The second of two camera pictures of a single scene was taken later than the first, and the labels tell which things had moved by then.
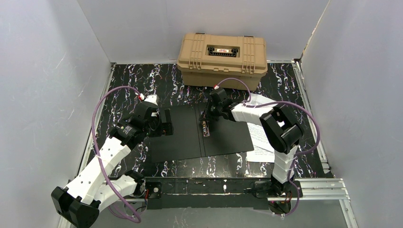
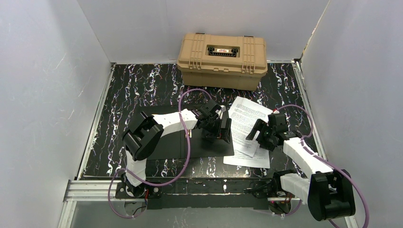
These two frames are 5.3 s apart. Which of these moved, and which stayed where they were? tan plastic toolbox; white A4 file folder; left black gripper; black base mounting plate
Moved: left black gripper
Stayed: tan plastic toolbox; black base mounting plate; white A4 file folder
